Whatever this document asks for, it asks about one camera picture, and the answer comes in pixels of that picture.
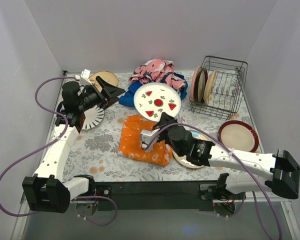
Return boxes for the brown rimmed cream plate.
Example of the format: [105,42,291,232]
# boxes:
[195,66,208,103]

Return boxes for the white blue rimmed plate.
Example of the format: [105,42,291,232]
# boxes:
[133,82,182,122]

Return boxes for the red rimmed black plate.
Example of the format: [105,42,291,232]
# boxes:
[218,120,259,153]

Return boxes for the pink plate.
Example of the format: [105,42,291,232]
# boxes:
[190,66,199,102]

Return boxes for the blue and cream plate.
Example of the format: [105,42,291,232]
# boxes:
[172,129,211,169]

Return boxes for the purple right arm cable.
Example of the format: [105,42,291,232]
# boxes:
[144,122,283,240]

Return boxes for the tan bird pattern plate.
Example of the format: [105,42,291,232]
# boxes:
[89,71,119,91]

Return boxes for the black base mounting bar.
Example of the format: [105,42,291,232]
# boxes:
[94,180,244,212]

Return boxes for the floral table mat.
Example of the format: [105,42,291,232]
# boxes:
[63,71,254,182]

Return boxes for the blue cloth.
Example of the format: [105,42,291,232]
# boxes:
[118,72,188,107]

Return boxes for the yellow rimmed plate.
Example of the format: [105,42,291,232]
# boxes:
[203,70,217,105]

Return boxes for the white blue striped plate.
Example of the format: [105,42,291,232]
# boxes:
[58,101,106,131]

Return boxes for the pink navy patterned cloth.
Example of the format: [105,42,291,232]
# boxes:
[128,59,187,91]

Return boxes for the black wire dish rack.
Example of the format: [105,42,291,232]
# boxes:
[189,55,248,120]

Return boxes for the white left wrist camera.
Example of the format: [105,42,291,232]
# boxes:
[75,69,93,86]

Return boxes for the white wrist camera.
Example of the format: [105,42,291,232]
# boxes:
[75,69,93,86]
[140,129,159,152]

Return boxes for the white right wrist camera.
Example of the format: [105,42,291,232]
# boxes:
[140,129,159,152]

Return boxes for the orange tie-dye folded shorts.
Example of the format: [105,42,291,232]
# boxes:
[118,114,173,166]

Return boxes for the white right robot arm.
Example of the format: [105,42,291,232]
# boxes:
[141,112,300,200]

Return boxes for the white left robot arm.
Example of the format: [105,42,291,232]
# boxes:
[22,75,125,213]

